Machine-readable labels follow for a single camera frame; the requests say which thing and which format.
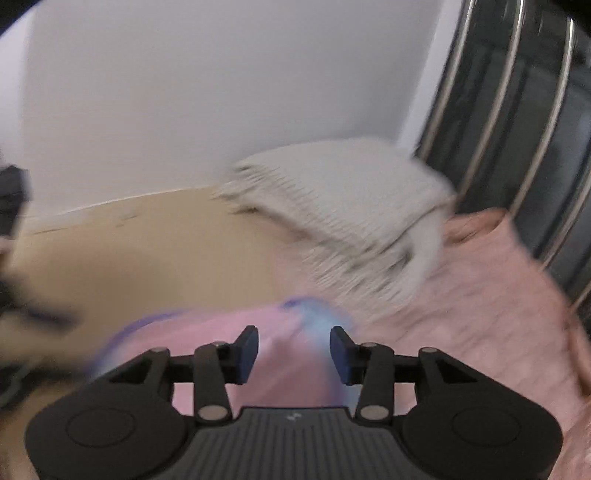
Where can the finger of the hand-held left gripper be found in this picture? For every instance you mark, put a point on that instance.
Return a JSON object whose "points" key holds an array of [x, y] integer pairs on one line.
{"points": [[37, 311]]}

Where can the pink quilted blanket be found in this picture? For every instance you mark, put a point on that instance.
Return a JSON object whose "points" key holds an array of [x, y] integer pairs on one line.
{"points": [[485, 314]]}

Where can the grey knit fringed blanket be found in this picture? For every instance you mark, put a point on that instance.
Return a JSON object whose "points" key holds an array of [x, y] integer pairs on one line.
{"points": [[341, 217]]}

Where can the pink and blue cloth garment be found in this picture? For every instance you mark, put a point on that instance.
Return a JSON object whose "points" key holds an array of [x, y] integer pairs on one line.
{"points": [[286, 350]]}

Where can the metal window railing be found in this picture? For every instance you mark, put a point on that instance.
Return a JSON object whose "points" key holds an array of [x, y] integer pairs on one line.
{"points": [[512, 115]]}

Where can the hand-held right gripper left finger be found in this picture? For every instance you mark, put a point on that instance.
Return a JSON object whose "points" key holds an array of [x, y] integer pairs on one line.
{"points": [[247, 355]]}

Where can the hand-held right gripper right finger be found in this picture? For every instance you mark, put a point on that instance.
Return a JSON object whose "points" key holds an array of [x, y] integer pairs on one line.
{"points": [[341, 355]]}

